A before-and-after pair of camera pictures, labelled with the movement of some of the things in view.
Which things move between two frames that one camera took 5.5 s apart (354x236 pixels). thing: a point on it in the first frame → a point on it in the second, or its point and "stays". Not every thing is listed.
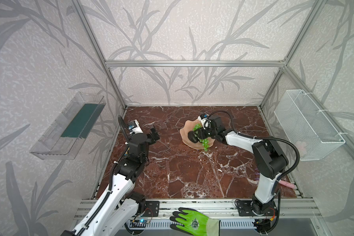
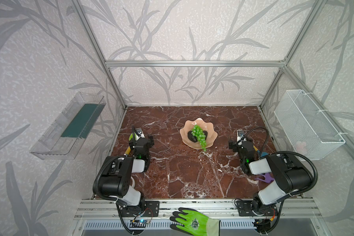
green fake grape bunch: x=204 y=142 stays
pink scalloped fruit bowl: x=187 y=127 stays
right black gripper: x=203 y=132 → x=242 y=147
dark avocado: x=191 y=137 stays
